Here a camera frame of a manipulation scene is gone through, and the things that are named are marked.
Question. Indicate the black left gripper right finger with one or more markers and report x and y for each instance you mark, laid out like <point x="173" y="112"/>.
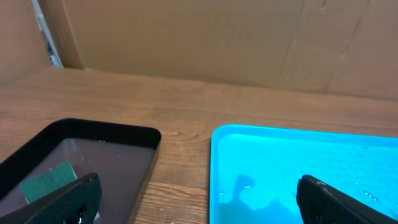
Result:
<point x="320" y="203"/>

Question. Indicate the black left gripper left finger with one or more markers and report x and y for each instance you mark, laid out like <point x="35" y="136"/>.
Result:
<point x="76" y="202"/>

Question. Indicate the green and yellow sponge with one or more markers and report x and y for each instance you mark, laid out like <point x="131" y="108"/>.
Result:
<point x="41" y="185"/>

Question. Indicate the black water tray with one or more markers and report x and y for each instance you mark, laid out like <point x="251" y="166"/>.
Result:
<point x="122" y="155"/>

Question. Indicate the blue plastic tray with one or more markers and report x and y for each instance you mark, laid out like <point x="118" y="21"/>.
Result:
<point x="254" y="171"/>

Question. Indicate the cardboard backdrop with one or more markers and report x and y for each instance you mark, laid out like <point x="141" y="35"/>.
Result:
<point x="344" y="47"/>

